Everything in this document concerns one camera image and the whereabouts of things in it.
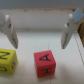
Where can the yellow block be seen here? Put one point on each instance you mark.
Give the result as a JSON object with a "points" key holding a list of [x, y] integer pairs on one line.
{"points": [[7, 61]]}

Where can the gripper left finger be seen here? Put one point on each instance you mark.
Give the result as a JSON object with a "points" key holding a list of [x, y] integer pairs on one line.
{"points": [[10, 31]]}

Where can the pink block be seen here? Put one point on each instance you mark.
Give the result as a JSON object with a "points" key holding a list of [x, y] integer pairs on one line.
{"points": [[44, 64]]}

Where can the white plastic box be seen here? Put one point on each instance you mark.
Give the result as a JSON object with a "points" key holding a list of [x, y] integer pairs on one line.
{"points": [[40, 40]]}

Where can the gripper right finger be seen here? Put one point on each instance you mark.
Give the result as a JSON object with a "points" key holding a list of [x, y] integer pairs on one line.
{"points": [[68, 33]]}

